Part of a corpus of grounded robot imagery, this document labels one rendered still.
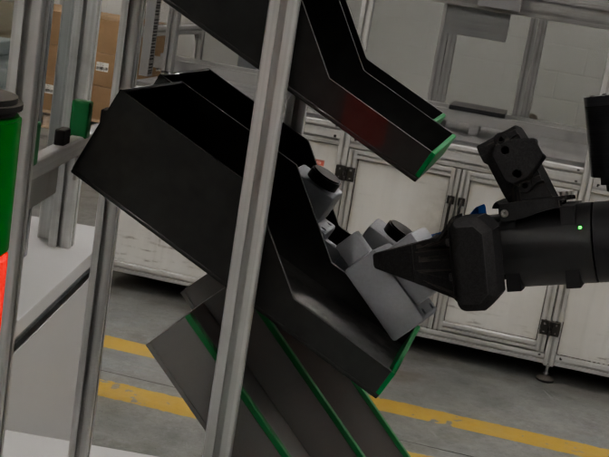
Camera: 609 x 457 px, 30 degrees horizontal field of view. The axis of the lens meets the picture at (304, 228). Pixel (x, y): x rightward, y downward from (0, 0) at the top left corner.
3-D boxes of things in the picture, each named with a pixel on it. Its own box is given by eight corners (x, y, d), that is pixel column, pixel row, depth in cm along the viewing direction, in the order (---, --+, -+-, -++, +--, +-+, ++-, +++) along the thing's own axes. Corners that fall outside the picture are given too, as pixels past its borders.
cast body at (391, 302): (408, 331, 87) (480, 280, 85) (392, 343, 83) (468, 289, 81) (345, 242, 88) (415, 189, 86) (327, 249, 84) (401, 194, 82)
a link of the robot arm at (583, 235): (611, 267, 89) (604, 189, 88) (585, 306, 71) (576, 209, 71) (505, 274, 92) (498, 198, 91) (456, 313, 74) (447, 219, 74)
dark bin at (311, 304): (404, 349, 94) (456, 279, 92) (376, 400, 82) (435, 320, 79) (136, 151, 97) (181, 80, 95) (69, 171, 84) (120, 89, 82)
